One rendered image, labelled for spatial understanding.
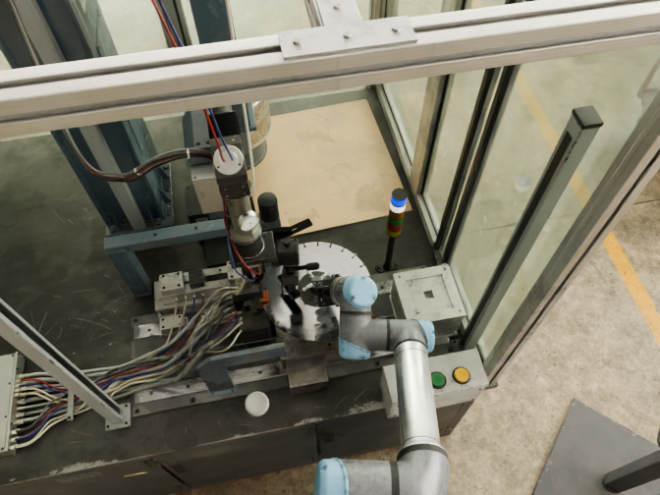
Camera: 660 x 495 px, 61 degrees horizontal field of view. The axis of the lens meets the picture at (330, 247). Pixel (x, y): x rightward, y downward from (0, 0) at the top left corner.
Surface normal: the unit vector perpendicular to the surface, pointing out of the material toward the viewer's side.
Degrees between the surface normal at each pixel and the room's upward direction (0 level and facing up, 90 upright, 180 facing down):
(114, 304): 0
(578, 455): 0
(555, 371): 0
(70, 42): 90
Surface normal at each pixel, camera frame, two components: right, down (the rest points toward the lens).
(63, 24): 0.20, 0.83
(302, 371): 0.00, -0.53
